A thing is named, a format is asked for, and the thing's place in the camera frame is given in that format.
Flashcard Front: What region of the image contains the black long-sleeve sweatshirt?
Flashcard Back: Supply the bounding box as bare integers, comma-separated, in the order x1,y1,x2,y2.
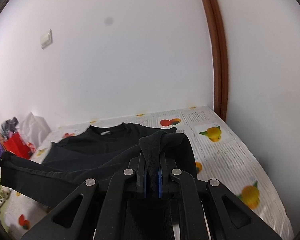
1,123,197,207

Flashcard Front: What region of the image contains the red paper gift bag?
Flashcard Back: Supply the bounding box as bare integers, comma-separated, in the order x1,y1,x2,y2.
3,133,32,159

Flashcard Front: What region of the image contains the plaid dark cloth bundle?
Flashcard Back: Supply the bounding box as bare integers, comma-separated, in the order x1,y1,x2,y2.
0,117,19,140

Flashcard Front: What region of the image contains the fruit print table cover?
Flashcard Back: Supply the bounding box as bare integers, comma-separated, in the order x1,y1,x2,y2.
3,106,294,239

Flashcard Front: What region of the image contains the white plastic bag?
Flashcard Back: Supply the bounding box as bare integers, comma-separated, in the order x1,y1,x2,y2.
17,112,51,151

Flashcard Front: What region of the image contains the brown wooden door frame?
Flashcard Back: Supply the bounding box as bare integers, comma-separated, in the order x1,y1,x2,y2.
202,0,229,121

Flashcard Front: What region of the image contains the white wall light switch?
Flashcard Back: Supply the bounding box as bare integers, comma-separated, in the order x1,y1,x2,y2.
40,29,53,49

